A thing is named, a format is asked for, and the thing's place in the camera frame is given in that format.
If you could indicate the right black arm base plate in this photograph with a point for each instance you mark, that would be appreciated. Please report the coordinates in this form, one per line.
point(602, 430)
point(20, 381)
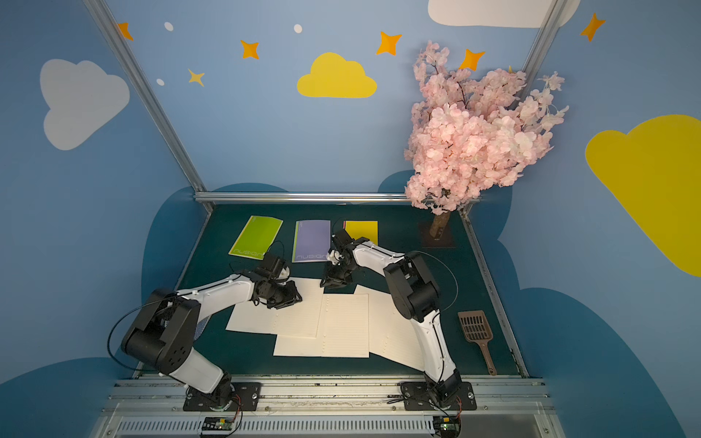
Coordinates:
point(416, 397)

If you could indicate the green cover notebook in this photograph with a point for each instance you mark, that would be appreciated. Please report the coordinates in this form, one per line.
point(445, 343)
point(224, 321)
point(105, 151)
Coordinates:
point(256, 237)

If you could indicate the pink cherry blossom tree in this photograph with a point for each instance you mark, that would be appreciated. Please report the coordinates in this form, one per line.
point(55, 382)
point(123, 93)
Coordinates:
point(471, 135)

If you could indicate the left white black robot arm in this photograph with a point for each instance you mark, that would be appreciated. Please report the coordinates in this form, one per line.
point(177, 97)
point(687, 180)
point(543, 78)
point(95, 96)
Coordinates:
point(162, 335)

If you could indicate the white lined notebook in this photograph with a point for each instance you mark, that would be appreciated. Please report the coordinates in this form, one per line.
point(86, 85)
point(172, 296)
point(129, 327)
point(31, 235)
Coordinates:
point(311, 241)

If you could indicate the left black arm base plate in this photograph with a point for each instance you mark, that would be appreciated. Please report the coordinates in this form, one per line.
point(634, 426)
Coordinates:
point(232, 397)

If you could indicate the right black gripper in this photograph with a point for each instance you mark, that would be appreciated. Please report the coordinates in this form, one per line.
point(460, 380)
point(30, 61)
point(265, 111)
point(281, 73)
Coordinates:
point(337, 272)

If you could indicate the right controller board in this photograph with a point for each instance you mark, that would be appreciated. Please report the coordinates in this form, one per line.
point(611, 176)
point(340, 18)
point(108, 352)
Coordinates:
point(446, 427)

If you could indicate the aluminium rail frame front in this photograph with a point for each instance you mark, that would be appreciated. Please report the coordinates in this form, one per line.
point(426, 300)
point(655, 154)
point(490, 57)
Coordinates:
point(330, 406)

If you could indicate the left controller board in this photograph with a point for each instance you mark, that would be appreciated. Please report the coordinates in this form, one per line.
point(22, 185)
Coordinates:
point(217, 426)

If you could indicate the controller board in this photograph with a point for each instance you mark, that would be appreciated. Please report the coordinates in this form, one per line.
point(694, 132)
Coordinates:
point(446, 427)
point(217, 426)

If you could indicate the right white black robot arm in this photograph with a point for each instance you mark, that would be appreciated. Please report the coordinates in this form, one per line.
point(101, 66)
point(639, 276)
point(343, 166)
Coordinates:
point(415, 294)

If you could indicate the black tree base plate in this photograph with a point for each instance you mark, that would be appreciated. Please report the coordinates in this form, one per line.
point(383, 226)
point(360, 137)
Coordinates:
point(435, 237)

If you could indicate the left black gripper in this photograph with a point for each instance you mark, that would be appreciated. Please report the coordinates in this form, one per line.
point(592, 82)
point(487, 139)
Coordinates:
point(286, 295)

